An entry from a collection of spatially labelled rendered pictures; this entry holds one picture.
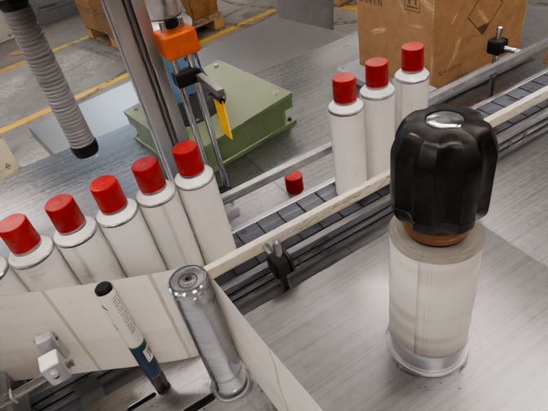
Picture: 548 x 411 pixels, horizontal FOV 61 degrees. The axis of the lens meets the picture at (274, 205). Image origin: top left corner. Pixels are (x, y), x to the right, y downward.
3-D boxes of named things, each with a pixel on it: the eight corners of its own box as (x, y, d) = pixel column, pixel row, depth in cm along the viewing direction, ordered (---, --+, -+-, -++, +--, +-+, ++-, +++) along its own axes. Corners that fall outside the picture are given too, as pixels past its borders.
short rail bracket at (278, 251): (285, 309, 68) (271, 251, 60) (274, 296, 70) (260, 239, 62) (303, 298, 69) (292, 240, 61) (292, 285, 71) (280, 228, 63)
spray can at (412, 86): (408, 172, 79) (412, 56, 66) (387, 159, 83) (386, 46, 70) (431, 160, 81) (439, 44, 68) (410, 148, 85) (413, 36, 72)
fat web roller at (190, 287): (223, 411, 52) (173, 307, 40) (206, 380, 56) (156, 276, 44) (258, 388, 54) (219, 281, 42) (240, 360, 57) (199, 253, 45)
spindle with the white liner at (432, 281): (426, 393, 50) (446, 169, 31) (371, 335, 57) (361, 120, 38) (485, 349, 53) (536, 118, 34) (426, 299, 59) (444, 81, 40)
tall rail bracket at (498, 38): (507, 113, 97) (521, 35, 86) (478, 102, 102) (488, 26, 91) (518, 108, 98) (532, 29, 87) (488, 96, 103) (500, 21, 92)
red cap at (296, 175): (282, 191, 89) (280, 177, 87) (293, 181, 91) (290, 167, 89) (297, 196, 87) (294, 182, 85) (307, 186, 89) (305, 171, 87)
